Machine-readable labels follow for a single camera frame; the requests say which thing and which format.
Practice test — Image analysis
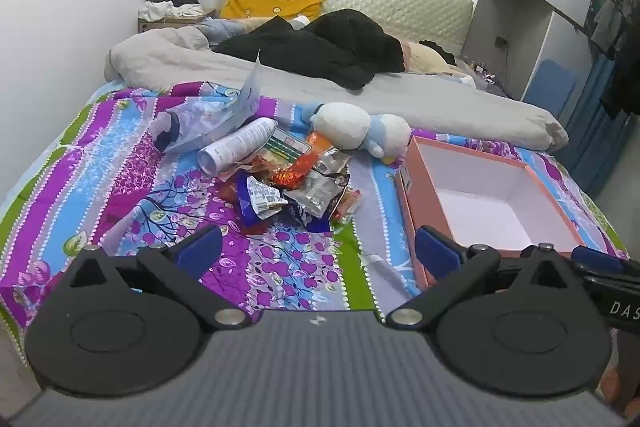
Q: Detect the clear plastic bag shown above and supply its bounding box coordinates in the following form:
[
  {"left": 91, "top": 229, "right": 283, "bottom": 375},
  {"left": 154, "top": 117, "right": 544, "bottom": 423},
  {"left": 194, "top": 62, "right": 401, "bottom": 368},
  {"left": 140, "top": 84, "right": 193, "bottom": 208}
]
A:
[{"left": 152, "top": 49, "right": 261, "bottom": 154}]

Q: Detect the wooden nightstand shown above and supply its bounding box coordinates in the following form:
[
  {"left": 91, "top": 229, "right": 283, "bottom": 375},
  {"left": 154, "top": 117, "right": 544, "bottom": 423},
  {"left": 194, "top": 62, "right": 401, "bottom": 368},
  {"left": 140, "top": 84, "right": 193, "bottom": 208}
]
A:
[{"left": 137, "top": 9, "right": 217, "bottom": 34}]

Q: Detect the grey hanging garment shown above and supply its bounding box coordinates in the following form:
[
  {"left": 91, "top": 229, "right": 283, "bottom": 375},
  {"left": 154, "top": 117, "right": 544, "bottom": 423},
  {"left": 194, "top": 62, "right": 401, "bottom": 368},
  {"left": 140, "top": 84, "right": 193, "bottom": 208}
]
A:
[{"left": 590, "top": 0, "right": 636, "bottom": 58}]

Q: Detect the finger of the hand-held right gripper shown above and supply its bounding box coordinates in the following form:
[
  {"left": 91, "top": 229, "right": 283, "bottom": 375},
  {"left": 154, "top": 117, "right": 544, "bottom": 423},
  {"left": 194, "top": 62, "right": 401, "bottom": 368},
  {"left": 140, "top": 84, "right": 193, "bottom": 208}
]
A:
[{"left": 571, "top": 245, "right": 627, "bottom": 276}]

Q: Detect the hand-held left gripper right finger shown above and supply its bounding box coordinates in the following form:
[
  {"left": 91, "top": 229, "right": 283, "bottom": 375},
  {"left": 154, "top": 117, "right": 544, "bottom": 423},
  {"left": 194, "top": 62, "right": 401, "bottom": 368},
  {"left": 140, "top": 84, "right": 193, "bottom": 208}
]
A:
[{"left": 385, "top": 224, "right": 583, "bottom": 330}]

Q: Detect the light blue clothing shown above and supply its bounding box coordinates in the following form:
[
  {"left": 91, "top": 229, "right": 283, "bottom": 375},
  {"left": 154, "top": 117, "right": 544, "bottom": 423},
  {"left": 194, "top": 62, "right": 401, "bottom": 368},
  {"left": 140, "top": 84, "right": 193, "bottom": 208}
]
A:
[{"left": 197, "top": 17, "right": 251, "bottom": 45}]

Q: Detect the black jacket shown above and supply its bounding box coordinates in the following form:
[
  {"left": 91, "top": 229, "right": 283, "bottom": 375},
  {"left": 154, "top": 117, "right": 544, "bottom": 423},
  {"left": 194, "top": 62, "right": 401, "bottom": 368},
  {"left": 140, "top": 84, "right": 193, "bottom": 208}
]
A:
[{"left": 212, "top": 8, "right": 406, "bottom": 90}]

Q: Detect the floral printed bed sheet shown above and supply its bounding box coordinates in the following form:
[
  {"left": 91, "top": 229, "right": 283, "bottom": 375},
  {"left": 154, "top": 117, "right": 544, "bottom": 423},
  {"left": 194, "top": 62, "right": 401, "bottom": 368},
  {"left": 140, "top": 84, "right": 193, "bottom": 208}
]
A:
[{"left": 0, "top": 81, "right": 631, "bottom": 338}]

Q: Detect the white spray can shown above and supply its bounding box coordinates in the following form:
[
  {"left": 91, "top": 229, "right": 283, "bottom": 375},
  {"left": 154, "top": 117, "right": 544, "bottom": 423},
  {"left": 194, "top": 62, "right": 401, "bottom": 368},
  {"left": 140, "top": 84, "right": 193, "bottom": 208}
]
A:
[{"left": 198, "top": 117, "right": 278, "bottom": 174}]

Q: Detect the blue curtain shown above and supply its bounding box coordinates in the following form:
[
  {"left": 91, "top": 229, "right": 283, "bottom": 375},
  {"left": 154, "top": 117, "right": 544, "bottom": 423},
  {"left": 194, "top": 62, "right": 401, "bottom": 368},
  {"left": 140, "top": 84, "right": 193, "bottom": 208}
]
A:
[{"left": 555, "top": 54, "right": 631, "bottom": 195}]

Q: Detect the blue white snack wrapper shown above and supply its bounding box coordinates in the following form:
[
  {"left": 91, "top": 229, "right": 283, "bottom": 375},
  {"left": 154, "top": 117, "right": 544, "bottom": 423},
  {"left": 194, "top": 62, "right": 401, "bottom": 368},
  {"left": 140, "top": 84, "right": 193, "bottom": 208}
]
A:
[{"left": 235, "top": 174, "right": 290, "bottom": 234}]

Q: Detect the red orange foil snack packet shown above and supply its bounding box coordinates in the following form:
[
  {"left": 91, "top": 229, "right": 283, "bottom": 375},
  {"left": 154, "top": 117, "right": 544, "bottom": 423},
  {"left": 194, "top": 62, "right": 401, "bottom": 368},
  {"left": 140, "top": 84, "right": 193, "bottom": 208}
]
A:
[{"left": 247, "top": 154, "right": 313, "bottom": 190}]

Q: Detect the black hanging coat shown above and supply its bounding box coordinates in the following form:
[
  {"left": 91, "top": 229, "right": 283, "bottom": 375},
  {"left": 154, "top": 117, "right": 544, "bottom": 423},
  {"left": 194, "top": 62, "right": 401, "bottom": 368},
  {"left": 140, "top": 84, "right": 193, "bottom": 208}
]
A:
[{"left": 600, "top": 27, "right": 640, "bottom": 120}]

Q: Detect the grey duvet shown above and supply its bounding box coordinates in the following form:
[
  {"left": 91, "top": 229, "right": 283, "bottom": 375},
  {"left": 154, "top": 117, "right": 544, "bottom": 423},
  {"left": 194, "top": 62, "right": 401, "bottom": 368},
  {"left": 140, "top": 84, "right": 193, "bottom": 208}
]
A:
[{"left": 105, "top": 26, "right": 570, "bottom": 152}]

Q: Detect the green white snack packet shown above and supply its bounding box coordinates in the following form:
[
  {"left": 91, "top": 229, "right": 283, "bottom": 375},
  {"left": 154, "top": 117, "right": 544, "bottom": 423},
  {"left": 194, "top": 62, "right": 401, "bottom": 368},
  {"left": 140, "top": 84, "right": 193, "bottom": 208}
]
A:
[{"left": 260, "top": 128, "right": 313, "bottom": 165}]

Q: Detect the white and blue plush toy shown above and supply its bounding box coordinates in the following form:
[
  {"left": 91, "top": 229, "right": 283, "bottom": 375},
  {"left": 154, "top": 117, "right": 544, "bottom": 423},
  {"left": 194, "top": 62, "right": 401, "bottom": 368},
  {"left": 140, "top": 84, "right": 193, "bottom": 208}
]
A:
[{"left": 302, "top": 102, "right": 412, "bottom": 159}]

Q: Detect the clear silver snack packet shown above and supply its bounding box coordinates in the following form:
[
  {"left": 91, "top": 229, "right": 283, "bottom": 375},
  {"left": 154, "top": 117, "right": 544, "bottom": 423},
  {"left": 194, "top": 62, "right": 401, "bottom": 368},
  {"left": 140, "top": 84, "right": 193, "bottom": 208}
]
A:
[{"left": 314, "top": 148, "right": 353, "bottom": 178}]

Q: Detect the pink cardboard box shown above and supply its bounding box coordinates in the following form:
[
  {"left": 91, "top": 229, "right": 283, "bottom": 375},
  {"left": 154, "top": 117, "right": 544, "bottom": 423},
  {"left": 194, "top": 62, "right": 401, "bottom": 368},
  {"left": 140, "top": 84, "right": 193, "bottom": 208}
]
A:
[{"left": 395, "top": 136, "right": 587, "bottom": 290}]

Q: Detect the beige pillow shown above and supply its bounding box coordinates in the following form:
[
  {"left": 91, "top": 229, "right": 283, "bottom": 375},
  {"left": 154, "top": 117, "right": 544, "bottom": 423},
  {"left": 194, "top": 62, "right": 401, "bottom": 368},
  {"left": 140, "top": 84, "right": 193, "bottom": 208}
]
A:
[{"left": 402, "top": 41, "right": 458, "bottom": 72}]

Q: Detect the dark blue snack wrapper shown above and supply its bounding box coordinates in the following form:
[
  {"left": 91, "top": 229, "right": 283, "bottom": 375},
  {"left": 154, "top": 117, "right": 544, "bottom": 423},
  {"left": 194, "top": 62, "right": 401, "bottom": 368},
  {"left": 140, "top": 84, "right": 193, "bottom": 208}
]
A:
[{"left": 285, "top": 202, "right": 332, "bottom": 233}]

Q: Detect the yellow pillow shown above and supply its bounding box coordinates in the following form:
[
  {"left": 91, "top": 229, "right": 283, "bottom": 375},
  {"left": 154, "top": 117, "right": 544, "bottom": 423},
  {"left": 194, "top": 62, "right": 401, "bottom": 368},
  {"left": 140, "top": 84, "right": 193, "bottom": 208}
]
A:
[{"left": 220, "top": 0, "right": 328, "bottom": 22}]

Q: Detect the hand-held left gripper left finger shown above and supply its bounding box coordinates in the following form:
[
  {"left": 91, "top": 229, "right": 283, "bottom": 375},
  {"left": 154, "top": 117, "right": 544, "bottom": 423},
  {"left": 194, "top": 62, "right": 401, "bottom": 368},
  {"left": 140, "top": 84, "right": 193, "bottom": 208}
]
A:
[{"left": 69, "top": 224, "right": 251, "bottom": 329}]

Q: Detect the cream padded headboard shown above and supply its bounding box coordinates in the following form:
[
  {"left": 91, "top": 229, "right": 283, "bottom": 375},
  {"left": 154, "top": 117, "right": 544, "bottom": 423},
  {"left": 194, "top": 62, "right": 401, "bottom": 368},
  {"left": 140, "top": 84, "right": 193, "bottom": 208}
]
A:
[{"left": 220, "top": 0, "right": 475, "bottom": 58}]

